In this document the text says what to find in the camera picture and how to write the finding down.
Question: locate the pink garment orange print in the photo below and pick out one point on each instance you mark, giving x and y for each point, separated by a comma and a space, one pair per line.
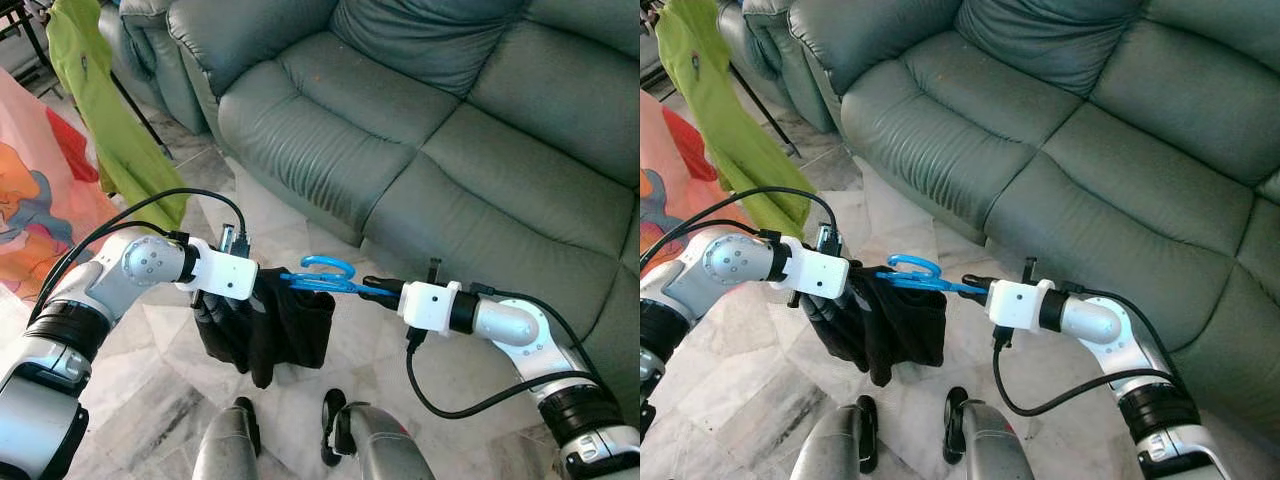
40, 200
670, 200

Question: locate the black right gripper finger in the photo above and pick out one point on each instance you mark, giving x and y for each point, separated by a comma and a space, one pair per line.
385, 288
978, 286

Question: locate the green garment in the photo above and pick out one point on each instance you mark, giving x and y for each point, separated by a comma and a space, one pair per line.
725, 120
110, 120

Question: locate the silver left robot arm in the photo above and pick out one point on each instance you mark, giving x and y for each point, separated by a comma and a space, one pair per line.
120, 275
720, 270

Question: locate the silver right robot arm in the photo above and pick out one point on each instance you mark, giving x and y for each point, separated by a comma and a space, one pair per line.
520, 330
1110, 330

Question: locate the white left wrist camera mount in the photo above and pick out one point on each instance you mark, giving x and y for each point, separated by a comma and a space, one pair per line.
225, 275
815, 275

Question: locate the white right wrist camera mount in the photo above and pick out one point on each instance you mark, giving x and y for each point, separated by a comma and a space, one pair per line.
430, 308
1020, 305

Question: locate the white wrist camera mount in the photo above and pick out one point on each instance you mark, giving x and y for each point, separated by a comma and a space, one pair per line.
815, 275
1020, 305
225, 275
430, 308

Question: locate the black garment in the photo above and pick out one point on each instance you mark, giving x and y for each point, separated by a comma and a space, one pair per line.
900, 330
290, 330

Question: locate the green leather sofa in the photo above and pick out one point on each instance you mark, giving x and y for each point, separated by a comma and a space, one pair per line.
1040, 130
420, 130

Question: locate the silver robot right leg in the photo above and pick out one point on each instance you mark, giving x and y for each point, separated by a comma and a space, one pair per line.
385, 450
995, 450

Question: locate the blue plastic hanger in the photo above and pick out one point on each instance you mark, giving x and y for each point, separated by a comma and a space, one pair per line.
915, 268
325, 270

